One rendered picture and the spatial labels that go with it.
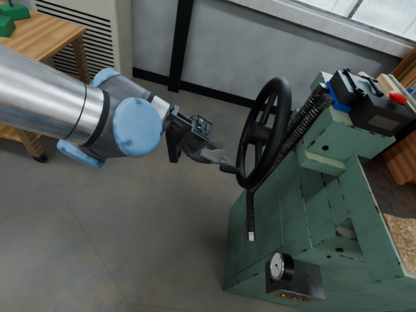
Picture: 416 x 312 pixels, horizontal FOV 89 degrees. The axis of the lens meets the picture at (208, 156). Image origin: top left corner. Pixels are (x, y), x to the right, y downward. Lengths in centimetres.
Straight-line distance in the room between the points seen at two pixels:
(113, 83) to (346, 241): 59
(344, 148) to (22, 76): 53
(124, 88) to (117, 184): 90
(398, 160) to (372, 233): 17
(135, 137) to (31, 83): 13
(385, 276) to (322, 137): 25
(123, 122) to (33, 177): 119
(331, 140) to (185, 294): 94
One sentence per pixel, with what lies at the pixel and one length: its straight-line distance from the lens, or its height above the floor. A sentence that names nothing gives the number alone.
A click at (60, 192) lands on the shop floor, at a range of 139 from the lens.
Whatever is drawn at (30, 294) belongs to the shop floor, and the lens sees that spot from 124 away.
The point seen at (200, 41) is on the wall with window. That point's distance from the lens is 187.
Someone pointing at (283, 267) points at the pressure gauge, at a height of 69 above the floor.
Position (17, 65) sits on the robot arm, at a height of 100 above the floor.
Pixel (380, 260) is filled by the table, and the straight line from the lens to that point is 46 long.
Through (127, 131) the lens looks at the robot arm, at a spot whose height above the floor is 92.
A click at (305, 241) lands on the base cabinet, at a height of 69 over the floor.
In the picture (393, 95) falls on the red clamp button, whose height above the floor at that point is 102.
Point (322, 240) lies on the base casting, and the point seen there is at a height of 75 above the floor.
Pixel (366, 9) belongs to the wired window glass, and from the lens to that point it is 208.
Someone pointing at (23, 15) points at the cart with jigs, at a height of 54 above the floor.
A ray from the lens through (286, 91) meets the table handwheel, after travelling 48.
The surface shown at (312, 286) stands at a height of 62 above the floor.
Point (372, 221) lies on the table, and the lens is 48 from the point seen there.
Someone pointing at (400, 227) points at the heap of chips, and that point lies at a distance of 46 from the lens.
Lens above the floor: 116
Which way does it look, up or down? 48 degrees down
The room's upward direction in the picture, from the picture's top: 22 degrees clockwise
